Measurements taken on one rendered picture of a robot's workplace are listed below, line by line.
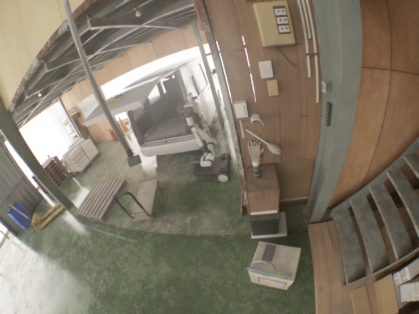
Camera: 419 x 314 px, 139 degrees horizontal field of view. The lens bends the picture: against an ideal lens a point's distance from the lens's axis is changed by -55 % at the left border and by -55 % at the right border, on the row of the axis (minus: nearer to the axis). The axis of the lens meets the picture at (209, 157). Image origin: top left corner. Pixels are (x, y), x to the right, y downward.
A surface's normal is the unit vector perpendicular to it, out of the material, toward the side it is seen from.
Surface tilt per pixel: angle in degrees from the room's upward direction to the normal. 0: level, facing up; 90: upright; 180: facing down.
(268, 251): 0
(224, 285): 0
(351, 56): 96
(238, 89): 90
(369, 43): 90
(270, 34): 90
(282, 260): 0
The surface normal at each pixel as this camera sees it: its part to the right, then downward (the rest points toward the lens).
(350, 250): -0.26, -0.77
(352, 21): -0.13, 0.70
